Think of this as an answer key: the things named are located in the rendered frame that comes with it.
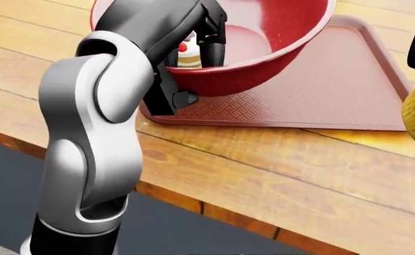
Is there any cake slice with strawberry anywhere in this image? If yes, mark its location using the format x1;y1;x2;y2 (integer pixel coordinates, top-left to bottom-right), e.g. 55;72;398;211
176;33;205;70

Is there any reddish-brown plastic tray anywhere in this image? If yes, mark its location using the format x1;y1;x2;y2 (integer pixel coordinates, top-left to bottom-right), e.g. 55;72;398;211
139;14;412;132

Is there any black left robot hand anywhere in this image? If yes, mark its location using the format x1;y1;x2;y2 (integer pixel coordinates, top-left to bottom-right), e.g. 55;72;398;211
142;0;229;117

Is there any red speckled bowl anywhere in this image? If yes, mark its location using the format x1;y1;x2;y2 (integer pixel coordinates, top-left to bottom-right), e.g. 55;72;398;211
89;0;338;98

